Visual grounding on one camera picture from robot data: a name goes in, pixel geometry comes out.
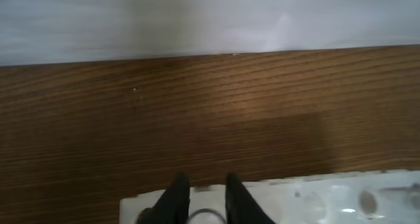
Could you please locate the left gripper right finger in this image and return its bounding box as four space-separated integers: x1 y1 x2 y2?
224 173 276 224

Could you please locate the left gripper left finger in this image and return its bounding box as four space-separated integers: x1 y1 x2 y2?
136 173 192 224

